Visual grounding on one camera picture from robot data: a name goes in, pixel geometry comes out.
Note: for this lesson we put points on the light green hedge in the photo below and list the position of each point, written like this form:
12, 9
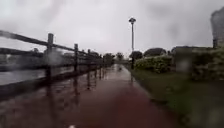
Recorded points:
155, 63

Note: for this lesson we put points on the water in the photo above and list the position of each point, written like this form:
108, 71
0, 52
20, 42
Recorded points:
20, 75

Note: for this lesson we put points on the street lamp post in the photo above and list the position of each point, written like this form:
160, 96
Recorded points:
132, 36

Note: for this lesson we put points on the dark green bushes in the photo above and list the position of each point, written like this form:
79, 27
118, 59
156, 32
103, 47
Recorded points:
206, 63

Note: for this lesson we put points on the dark wooden rail fence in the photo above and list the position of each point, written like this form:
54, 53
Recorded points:
50, 50

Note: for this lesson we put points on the grass verge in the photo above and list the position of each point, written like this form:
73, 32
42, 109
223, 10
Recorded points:
173, 95

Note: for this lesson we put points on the building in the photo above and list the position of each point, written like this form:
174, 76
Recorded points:
218, 25

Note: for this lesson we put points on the distant tree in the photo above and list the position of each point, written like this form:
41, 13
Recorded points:
119, 55
135, 54
154, 52

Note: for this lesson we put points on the wet red path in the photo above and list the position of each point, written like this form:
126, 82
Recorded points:
110, 100

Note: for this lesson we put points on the robot's own part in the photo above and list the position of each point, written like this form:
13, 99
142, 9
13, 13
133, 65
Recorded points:
71, 126

